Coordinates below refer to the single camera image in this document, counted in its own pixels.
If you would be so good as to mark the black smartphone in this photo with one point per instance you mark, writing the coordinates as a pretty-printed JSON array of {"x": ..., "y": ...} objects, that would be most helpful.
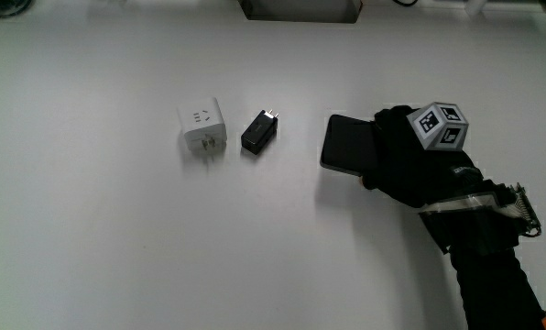
[{"x": 350, "y": 144}]

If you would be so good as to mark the person's right forearm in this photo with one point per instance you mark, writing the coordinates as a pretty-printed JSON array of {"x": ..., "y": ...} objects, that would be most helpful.
[{"x": 497, "y": 289}]

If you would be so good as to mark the black round object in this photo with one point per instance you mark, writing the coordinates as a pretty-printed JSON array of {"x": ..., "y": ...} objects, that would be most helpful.
[{"x": 8, "y": 6}]

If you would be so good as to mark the black plug charger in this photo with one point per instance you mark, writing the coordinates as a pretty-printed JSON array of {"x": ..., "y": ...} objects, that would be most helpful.
[{"x": 258, "y": 133}]

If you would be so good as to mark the white cube socket adapter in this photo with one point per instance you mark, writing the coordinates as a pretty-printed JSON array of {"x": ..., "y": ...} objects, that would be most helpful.
[{"x": 202, "y": 124}]

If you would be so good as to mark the person's right hand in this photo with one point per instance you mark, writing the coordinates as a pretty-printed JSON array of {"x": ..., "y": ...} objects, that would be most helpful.
[{"x": 406, "y": 165}]

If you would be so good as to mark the grey box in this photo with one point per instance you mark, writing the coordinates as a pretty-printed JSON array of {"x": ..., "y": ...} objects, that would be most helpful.
[{"x": 300, "y": 10}]

